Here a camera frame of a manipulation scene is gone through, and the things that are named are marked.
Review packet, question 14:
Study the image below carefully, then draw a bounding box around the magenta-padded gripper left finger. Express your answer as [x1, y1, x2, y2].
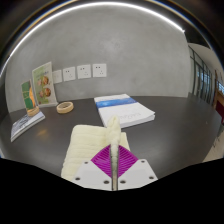
[73, 144, 114, 192]

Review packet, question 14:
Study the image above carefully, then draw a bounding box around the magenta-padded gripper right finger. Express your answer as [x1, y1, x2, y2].
[116, 144, 159, 192]

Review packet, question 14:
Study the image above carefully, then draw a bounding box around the cream ribbed towel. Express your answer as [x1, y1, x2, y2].
[60, 115, 132, 183]

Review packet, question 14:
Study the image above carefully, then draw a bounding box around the white book with blue band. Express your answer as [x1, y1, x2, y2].
[93, 93, 156, 129]

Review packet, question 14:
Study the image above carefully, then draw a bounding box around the beige tape roll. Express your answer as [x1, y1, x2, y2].
[55, 101, 75, 115]

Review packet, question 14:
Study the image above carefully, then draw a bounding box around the grey cover book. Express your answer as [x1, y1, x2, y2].
[10, 110, 46, 143]

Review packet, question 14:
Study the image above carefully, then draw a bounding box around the orange card in wooden stand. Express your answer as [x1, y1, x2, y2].
[20, 79, 41, 117]

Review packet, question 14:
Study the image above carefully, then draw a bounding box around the green menu stand sign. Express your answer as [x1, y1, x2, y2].
[31, 61, 58, 108]

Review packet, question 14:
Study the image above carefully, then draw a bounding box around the black framed glass partition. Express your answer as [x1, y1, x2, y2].
[188, 46, 224, 108]

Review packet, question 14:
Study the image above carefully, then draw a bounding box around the white ceiling light strip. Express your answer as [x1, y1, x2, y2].
[1, 1, 185, 76]

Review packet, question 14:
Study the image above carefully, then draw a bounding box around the white wall socket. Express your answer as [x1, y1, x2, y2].
[76, 64, 92, 80]
[62, 66, 77, 82]
[52, 69, 63, 84]
[92, 63, 108, 78]

